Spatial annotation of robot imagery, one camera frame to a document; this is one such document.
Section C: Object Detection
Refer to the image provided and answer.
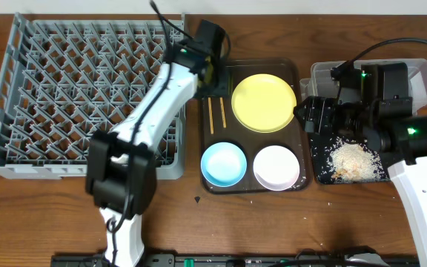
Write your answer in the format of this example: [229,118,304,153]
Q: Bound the yellow plate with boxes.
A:
[231,73,297,134]

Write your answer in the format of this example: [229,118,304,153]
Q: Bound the light blue bowl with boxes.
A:
[200,142,248,188]

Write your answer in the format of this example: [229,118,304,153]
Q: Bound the dark brown serving tray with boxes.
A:
[198,58,311,195]

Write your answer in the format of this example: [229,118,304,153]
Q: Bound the grey dishwasher rack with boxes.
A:
[0,14,187,179]

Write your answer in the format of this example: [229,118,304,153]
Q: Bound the black waste tray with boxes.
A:
[308,133,390,185]

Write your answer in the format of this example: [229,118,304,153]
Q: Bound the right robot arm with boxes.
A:
[294,60,427,266]

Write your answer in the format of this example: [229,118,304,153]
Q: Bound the white pink bowl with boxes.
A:
[253,145,300,191]

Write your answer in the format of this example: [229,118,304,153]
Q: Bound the wooden chopstick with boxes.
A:
[208,97,214,135]
[219,97,227,128]

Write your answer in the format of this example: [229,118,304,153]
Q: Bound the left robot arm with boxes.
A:
[85,20,232,266]

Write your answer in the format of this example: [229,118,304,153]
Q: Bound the rice and food scraps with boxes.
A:
[326,137,386,183]

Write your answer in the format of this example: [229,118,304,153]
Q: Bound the clear plastic bin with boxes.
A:
[299,59,427,115]

